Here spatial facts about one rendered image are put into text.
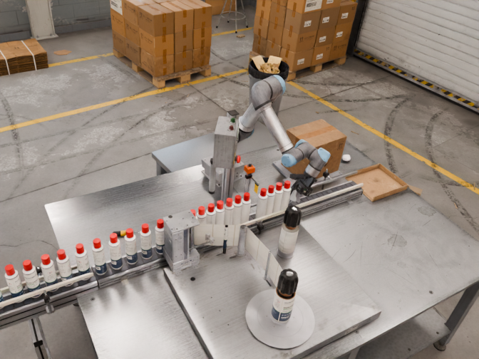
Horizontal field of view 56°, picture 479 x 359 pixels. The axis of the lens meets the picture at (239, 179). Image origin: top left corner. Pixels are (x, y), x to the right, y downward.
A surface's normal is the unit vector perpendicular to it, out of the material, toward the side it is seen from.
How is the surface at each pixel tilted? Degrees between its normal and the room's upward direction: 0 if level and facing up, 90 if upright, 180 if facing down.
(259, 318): 0
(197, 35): 89
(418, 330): 1
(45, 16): 90
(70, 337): 0
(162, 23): 90
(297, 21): 90
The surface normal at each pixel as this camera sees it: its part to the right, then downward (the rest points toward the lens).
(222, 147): -0.09, 0.60
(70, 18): 0.61, 0.52
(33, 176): 0.08, -0.79
